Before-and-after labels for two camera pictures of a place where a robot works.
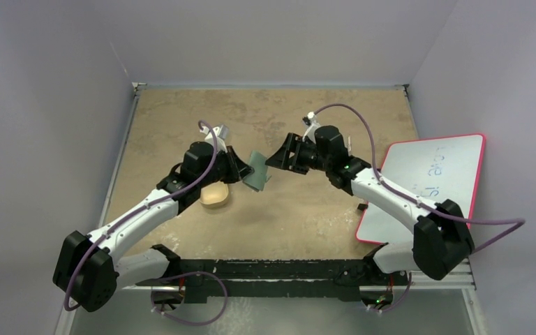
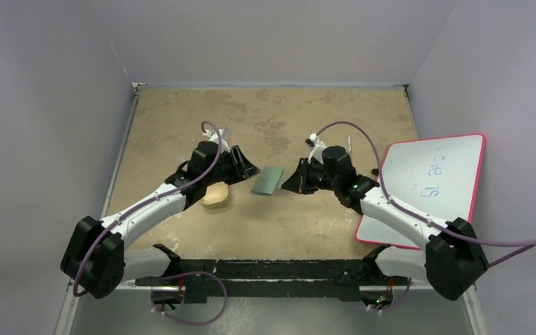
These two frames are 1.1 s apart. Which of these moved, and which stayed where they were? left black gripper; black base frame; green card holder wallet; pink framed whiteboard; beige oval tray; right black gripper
Moved: right black gripper; green card holder wallet
Stayed: left black gripper; pink framed whiteboard; beige oval tray; black base frame
